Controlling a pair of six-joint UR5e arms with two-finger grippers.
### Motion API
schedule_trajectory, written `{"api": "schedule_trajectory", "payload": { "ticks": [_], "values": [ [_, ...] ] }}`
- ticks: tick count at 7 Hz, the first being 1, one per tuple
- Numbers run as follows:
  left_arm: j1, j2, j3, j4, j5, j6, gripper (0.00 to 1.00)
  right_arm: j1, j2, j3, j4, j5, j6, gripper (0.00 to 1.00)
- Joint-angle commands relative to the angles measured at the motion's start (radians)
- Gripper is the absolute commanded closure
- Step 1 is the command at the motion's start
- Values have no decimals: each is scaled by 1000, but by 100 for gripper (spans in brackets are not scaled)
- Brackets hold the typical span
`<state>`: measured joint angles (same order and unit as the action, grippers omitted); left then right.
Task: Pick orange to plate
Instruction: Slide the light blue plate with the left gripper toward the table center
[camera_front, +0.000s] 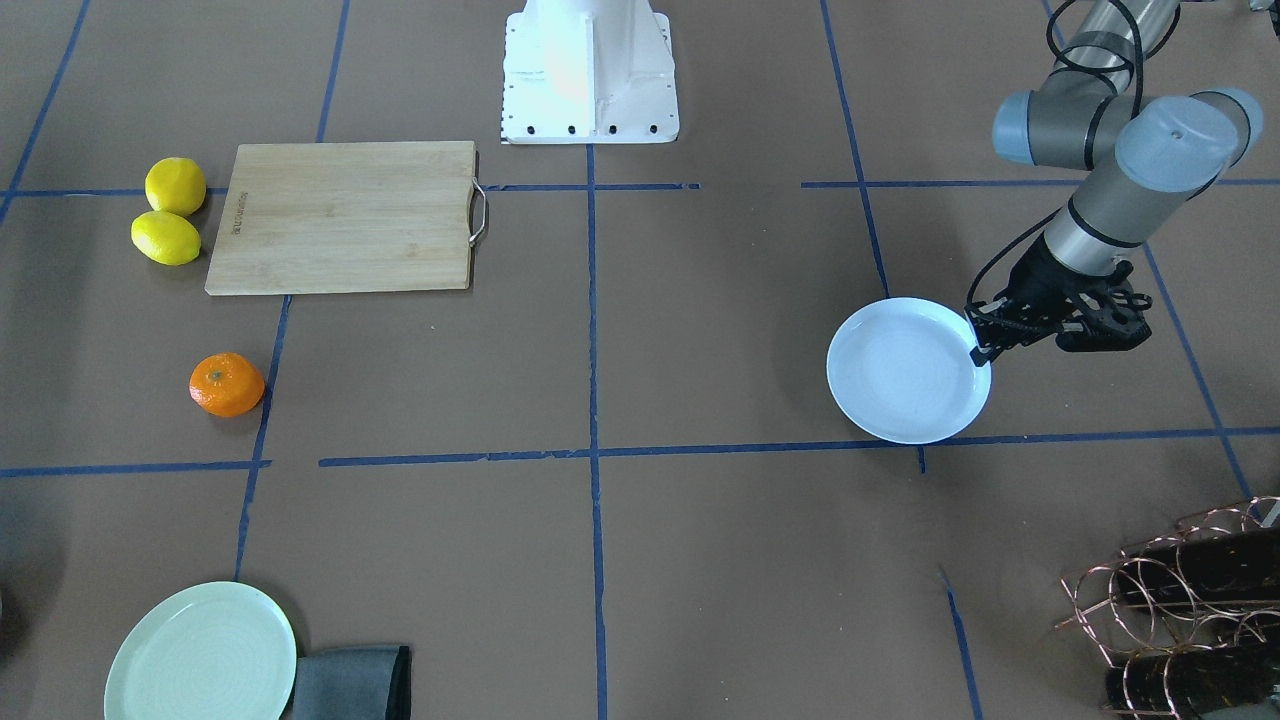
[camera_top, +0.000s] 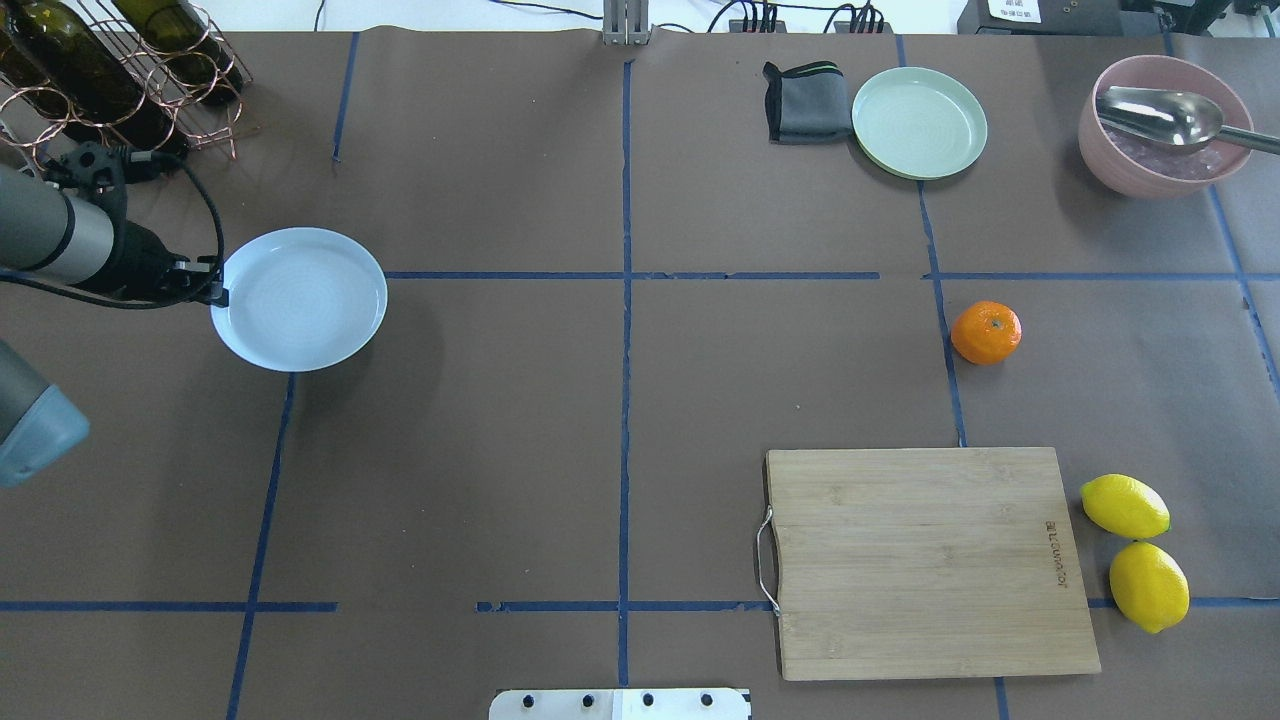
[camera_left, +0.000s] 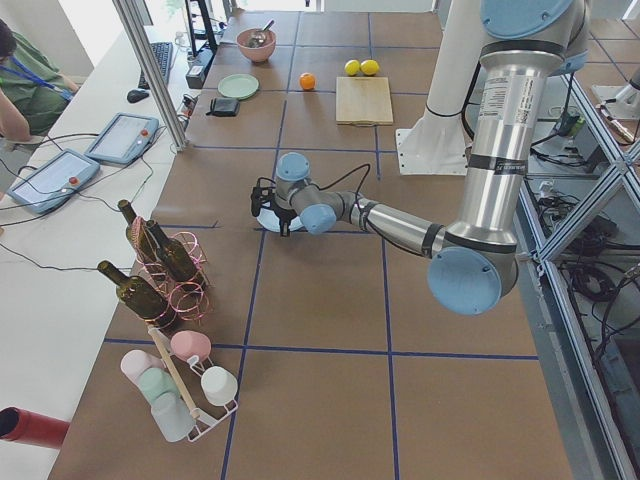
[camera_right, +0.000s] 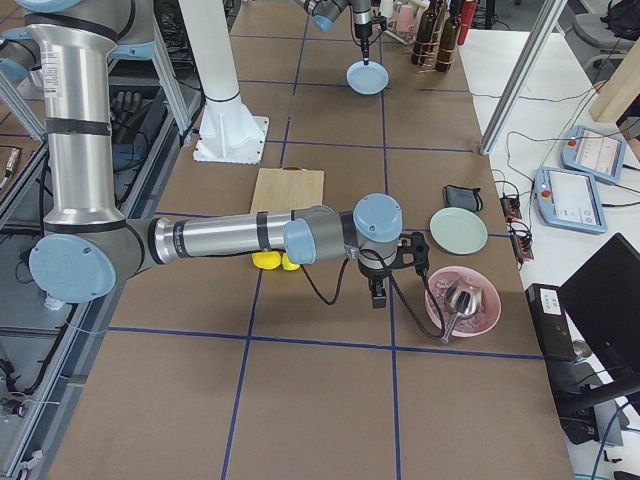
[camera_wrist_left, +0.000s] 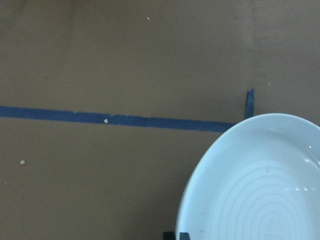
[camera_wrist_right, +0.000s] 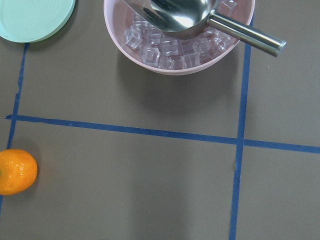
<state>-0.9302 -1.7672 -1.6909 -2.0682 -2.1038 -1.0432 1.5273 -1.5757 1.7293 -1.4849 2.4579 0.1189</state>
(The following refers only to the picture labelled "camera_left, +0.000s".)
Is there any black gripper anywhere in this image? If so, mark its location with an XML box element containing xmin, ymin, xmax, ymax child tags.
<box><xmin>273</xmin><ymin>205</ymin><xmax>297</xmax><ymax>237</ymax></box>

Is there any pale pink cup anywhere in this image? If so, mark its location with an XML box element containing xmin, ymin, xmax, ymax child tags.
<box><xmin>120</xmin><ymin>349</ymin><xmax>165</xmax><ymax>385</ymax></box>

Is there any black keyboard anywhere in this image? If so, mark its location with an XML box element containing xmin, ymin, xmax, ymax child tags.
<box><xmin>150</xmin><ymin>42</ymin><xmax>173</xmax><ymax>84</ymax></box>

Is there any mint green cup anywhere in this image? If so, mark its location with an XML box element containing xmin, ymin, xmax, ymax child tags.
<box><xmin>136</xmin><ymin>367</ymin><xmax>179</xmax><ymax>404</ymax></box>

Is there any red cylinder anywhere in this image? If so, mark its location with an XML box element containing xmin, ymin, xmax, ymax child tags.
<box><xmin>1</xmin><ymin>407</ymin><xmax>70</xmax><ymax>449</ymax></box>

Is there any green wine bottle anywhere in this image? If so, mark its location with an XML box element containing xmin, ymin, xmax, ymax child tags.
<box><xmin>145</xmin><ymin>220</ymin><xmax>199</xmax><ymax>282</ymax></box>
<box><xmin>97</xmin><ymin>260</ymin><xmax>180</xmax><ymax>333</ymax></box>
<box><xmin>117</xmin><ymin>199</ymin><xmax>156</xmax><ymax>263</ymax></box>

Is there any rear green wine bottle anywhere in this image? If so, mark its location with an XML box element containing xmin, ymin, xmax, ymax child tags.
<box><xmin>117</xmin><ymin>199</ymin><xmax>156</xmax><ymax>263</ymax></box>

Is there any pale blue cup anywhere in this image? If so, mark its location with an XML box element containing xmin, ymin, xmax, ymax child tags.
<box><xmin>151</xmin><ymin>392</ymin><xmax>195</xmax><ymax>442</ymax></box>

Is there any far teach pendant tablet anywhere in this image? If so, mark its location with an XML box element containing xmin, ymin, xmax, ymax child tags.
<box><xmin>85</xmin><ymin>112</ymin><xmax>159</xmax><ymax>165</ymax></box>

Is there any dark grey folded cloth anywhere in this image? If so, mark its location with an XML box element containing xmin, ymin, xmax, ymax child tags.
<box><xmin>206</xmin><ymin>97</ymin><xmax>240</xmax><ymax>117</ymax></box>

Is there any yellow lemon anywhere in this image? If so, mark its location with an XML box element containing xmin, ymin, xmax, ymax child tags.
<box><xmin>360</xmin><ymin>59</ymin><xmax>380</xmax><ymax>76</ymax></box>
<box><xmin>344</xmin><ymin>59</ymin><xmax>361</xmax><ymax>77</ymax></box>

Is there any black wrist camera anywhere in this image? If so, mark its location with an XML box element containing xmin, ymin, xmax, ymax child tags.
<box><xmin>250</xmin><ymin>177</ymin><xmax>275</xmax><ymax>217</ymax></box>

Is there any near teach pendant tablet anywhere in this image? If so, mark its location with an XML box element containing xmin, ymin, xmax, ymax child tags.
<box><xmin>8</xmin><ymin>149</ymin><xmax>100</xmax><ymax>214</ymax></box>

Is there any pink bowl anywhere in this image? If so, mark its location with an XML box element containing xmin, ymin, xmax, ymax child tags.
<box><xmin>236</xmin><ymin>28</ymin><xmax>276</xmax><ymax>63</ymax></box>

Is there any right yellow lemon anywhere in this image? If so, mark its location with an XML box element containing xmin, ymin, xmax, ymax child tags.
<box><xmin>360</xmin><ymin>59</ymin><xmax>380</xmax><ymax>76</ymax></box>

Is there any light green plate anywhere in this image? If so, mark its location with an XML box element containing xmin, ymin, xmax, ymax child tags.
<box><xmin>217</xmin><ymin>74</ymin><xmax>260</xmax><ymax>100</ymax></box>

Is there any copper wire bottle rack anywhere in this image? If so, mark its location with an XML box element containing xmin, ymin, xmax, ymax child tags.
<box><xmin>137</xmin><ymin>225</ymin><xmax>213</xmax><ymax>325</ymax></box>

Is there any light blue plate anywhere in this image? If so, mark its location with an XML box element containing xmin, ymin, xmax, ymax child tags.
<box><xmin>256</xmin><ymin>208</ymin><xmax>303</xmax><ymax>233</ymax></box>

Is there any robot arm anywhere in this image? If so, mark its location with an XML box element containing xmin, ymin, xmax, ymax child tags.
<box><xmin>252</xmin><ymin>1</ymin><xmax>590</xmax><ymax>315</ymax></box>

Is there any middle green wine bottle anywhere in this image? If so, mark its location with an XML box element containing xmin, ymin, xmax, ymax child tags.
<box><xmin>145</xmin><ymin>220</ymin><xmax>199</xmax><ymax>282</ymax></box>

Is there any black computer mouse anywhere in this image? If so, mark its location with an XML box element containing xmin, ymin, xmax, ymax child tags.
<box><xmin>126</xmin><ymin>89</ymin><xmax>150</xmax><ymax>104</ymax></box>

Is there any pink cup on top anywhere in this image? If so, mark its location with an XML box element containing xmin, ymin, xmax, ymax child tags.
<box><xmin>170</xmin><ymin>330</ymin><xmax>212</xmax><ymax>361</ymax></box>

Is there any wooden rack handle stick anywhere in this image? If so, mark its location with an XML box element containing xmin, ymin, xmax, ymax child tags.
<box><xmin>147</xmin><ymin>327</ymin><xmax>200</xmax><ymax>420</ymax></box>

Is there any seated person in green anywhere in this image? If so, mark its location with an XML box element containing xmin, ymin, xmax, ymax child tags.
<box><xmin>1</xmin><ymin>23</ymin><xmax>79</xmax><ymax>143</ymax></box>

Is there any orange fruit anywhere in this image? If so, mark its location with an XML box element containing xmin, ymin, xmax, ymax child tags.
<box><xmin>299</xmin><ymin>72</ymin><xmax>316</xmax><ymax>91</ymax></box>

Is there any left yellow lemon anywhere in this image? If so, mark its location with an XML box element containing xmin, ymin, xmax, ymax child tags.
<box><xmin>344</xmin><ymin>59</ymin><xmax>361</xmax><ymax>77</ymax></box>

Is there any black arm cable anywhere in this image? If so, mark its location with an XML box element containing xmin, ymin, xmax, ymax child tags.
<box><xmin>317</xmin><ymin>162</ymin><xmax>374</xmax><ymax>221</ymax></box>

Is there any white cup on right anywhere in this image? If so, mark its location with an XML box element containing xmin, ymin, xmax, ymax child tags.
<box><xmin>201</xmin><ymin>366</ymin><xmax>238</xmax><ymax>406</ymax></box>

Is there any white wire cup rack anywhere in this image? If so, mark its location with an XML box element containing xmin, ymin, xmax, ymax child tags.
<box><xmin>168</xmin><ymin>338</ymin><xmax>238</xmax><ymax>443</ymax></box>

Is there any front green wine bottle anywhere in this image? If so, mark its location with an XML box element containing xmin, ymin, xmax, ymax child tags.
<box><xmin>97</xmin><ymin>260</ymin><xmax>180</xmax><ymax>333</ymax></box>

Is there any wooden cutting board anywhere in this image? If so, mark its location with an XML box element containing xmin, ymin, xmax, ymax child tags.
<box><xmin>336</xmin><ymin>77</ymin><xmax>394</xmax><ymax>125</ymax></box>

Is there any teach pendant tablet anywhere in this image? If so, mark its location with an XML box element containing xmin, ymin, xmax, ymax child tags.
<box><xmin>85</xmin><ymin>112</ymin><xmax>159</xmax><ymax>165</ymax></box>
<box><xmin>8</xmin><ymin>149</ymin><xmax>100</xmax><ymax>214</ymax></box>

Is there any metal scoop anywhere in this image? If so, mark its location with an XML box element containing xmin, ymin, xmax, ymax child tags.
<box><xmin>245</xmin><ymin>19</ymin><xmax>275</xmax><ymax>48</ymax></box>

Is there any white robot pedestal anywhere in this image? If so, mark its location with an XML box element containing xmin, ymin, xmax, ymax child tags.
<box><xmin>396</xmin><ymin>0</ymin><xmax>487</xmax><ymax>175</ymax></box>

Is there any aluminium frame post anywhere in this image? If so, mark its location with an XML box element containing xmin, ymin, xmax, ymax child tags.
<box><xmin>112</xmin><ymin>0</ymin><xmax>188</xmax><ymax>152</ymax></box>

